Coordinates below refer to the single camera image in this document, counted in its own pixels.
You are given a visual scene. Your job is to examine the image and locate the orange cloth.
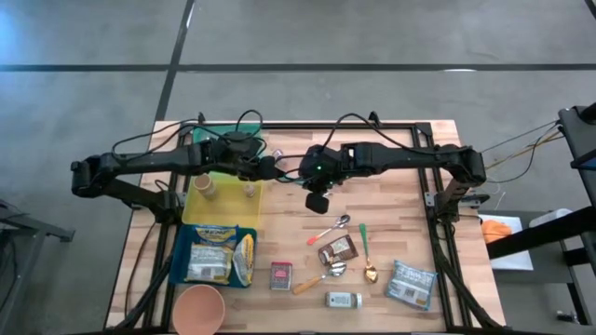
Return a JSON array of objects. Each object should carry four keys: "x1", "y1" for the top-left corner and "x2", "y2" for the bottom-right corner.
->
[{"x1": 481, "y1": 219, "x2": 513, "y2": 245}]

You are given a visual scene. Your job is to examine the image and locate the yellow Maruchan ramen packet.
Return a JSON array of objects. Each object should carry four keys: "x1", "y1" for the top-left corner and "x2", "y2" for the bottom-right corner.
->
[
  {"x1": 231, "y1": 233, "x2": 256, "y2": 288},
  {"x1": 193, "y1": 223, "x2": 237, "y2": 248},
  {"x1": 184, "y1": 241, "x2": 234, "y2": 285}
]

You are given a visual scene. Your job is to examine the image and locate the brown lidded jar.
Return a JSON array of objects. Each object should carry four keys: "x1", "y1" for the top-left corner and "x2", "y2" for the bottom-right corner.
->
[{"x1": 193, "y1": 173, "x2": 219, "y2": 201}]

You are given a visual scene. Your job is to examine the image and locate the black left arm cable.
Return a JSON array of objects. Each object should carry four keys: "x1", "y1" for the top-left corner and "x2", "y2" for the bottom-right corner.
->
[{"x1": 111, "y1": 109, "x2": 265, "y2": 157}]

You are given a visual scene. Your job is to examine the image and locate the brown seasoning mix packet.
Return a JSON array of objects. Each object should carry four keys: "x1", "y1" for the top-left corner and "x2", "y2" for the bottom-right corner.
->
[{"x1": 318, "y1": 234, "x2": 359, "y2": 266}]

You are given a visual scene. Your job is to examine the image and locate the white paper sheet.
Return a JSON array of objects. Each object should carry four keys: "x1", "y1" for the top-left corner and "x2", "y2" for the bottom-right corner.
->
[{"x1": 478, "y1": 213, "x2": 535, "y2": 272}]

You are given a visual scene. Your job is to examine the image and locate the gold spoon green handle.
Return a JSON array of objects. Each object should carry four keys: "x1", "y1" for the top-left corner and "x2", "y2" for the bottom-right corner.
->
[{"x1": 358, "y1": 222, "x2": 379, "y2": 285}]

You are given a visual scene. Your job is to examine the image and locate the spoon with orange handle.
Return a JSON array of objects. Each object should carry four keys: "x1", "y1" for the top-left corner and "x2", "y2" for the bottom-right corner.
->
[{"x1": 305, "y1": 212, "x2": 351, "y2": 248}]

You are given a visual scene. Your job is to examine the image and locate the teal green plastic bin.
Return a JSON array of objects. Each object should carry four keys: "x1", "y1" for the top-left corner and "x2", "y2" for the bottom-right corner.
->
[{"x1": 193, "y1": 123, "x2": 265, "y2": 176}]

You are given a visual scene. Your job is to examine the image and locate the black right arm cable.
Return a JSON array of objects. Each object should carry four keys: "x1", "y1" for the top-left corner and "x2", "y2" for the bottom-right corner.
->
[{"x1": 274, "y1": 111, "x2": 448, "y2": 185}]

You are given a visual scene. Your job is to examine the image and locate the black metal stand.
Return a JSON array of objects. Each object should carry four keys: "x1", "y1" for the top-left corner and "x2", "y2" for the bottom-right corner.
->
[{"x1": 0, "y1": 198, "x2": 75, "y2": 335}]

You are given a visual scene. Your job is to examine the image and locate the blue plastic bin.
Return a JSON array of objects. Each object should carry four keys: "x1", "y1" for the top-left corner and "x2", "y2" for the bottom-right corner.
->
[{"x1": 168, "y1": 223, "x2": 258, "y2": 288}]

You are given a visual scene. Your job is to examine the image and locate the peach plastic bowl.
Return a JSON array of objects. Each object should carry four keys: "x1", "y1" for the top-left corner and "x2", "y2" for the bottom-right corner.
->
[{"x1": 171, "y1": 283, "x2": 226, "y2": 335}]

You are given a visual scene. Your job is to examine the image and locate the black table frame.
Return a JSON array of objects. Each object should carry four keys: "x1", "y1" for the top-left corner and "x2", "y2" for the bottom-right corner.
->
[{"x1": 109, "y1": 119, "x2": 507, "y2": 335}]

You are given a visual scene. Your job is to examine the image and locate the blue grey ramen packet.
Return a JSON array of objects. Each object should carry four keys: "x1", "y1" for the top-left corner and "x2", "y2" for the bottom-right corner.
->
[{"x1": 385, "y1": 259, "x2": 439, "y2": 312}]

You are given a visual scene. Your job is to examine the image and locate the black metal beam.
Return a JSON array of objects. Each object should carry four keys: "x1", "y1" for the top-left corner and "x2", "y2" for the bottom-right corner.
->
[{"x1": 486, "y1": 206, "x2": 596, "y2": 261}]

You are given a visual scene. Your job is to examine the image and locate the red spice box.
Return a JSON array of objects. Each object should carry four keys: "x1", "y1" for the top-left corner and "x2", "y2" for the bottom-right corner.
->
[{"x1": 269, "y1": 261, "x2": 293, "y2": 291}]

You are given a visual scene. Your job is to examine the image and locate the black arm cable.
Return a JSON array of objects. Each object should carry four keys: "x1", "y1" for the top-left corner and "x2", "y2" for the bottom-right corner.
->
[
  {"x1": 274, "y1": 111, "x2": 448, "y2": 185},
  {"x1": 111, "y1": 109, "x2": 265, "y2": 157}
]

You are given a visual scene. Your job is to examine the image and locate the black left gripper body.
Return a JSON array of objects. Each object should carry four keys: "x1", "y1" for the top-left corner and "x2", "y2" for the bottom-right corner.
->
[{"x1": 218, "y1": 131, "x2": 264, "y2": 181}]

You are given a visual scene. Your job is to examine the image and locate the spoon with yellow handle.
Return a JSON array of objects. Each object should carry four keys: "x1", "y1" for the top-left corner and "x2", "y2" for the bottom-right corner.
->
[{"x1": 291, "y1": 261, "x2": 348, "y2": 296}]

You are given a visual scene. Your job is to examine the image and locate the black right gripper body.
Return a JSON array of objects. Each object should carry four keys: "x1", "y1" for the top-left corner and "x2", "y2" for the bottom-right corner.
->
[{"x1": 298, "y1": 143, "x2": 346, "y2": 192}]

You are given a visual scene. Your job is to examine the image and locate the yellow plastic bin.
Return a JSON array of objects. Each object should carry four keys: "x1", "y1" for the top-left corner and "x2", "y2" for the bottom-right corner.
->
[{"x1": 181, "y1": 171, "x2": 264, "y2": 229}]

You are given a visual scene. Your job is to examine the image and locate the white plastic container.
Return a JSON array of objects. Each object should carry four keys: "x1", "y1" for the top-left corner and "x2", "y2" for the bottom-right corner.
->
[{"x1": 528, "y1": 208, "x2": 573, "y2": 229}]

